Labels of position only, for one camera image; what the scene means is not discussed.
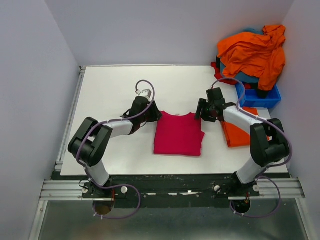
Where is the magenta t-shirt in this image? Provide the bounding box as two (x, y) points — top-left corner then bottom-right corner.
(153, 111), (205, 157)

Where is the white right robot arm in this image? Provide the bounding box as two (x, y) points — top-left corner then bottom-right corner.
(195, 87), (292, 196)

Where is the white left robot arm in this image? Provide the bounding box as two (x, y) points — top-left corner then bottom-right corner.
(67, 96), (162, 198)

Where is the red t-shirt in pile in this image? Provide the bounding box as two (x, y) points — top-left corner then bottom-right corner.
(211, 62), (238, 86)

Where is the folded orange t-shirt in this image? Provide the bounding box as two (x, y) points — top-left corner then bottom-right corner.
(220, 121), (250, 148)

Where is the blue plastic bin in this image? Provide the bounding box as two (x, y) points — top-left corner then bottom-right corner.
(239, 82), (282, 109)

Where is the crumpled orange t-shirt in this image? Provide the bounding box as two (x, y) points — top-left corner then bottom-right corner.
(217, 24), (286, 91)

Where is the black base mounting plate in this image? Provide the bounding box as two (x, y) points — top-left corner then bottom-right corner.
(51, 172), (260, 209)

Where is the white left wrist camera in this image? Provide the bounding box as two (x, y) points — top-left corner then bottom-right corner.
(135, 89), (152, 101)

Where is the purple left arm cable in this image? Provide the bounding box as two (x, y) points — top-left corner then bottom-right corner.
(76, 79), (142, 220)

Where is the aluminium extrusion rail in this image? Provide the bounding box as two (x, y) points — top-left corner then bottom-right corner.
(39, 179), (87, 201)

